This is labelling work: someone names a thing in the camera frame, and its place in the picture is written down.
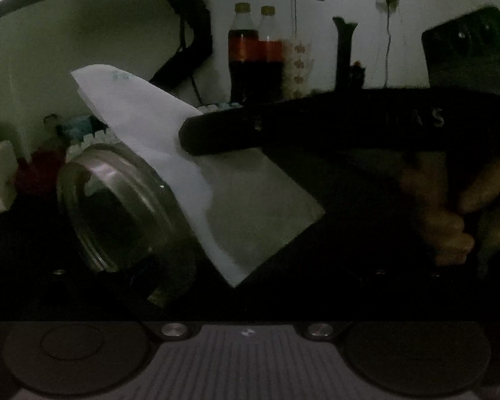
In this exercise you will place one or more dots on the small dark bottle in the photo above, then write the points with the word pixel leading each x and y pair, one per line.
pixel 358 76

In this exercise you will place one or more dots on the cola bottle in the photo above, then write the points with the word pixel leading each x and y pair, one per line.
pixel 242 58
pixel 271 62

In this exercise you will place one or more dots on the clear plastic jar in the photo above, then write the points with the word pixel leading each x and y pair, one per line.
pixel 108 183

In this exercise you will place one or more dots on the patterned paper cup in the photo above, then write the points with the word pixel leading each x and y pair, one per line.
pixel 298 66

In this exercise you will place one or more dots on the red container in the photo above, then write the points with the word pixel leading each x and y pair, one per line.
pixel 39 175

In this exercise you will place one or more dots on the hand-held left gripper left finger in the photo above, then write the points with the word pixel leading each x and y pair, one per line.
pixel 139 281

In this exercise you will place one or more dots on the person's right hand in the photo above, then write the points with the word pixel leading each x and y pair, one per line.
pixel 446 225

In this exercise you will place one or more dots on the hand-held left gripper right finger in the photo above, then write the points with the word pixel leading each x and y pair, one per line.
pixel 343 275

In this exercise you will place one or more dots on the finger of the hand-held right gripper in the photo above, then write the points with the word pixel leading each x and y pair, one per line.
pixel 221 131

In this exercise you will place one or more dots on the small glass jar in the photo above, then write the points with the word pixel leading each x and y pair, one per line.
pixel 52 124

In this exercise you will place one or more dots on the white paper sheet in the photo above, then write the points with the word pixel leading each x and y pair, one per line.
pixel 254 200

